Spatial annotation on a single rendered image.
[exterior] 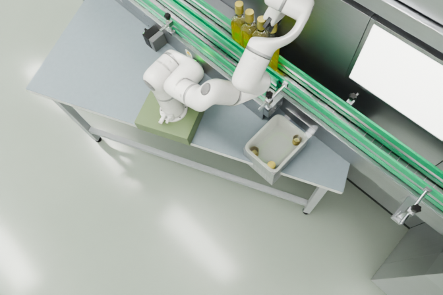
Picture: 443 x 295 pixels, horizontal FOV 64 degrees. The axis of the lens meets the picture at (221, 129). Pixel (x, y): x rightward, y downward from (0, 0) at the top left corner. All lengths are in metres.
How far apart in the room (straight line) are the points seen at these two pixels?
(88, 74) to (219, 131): 0.75
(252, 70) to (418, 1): 0.49
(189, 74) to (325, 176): 0.71
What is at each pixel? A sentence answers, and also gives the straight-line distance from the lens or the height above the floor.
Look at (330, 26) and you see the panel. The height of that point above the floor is 1.19.
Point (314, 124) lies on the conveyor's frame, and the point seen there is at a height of 0.85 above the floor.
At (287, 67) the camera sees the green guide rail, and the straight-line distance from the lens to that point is 1.56.
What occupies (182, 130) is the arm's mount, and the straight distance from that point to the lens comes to 1.56.
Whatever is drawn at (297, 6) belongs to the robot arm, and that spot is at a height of 1.44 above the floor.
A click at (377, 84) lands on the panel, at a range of 1.45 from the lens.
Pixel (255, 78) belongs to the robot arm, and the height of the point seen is 1.30.
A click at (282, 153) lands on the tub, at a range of 1.56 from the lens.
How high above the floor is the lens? 2.22
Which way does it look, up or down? 65 degrees down
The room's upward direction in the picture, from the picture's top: 10 degrees counter-clockwise
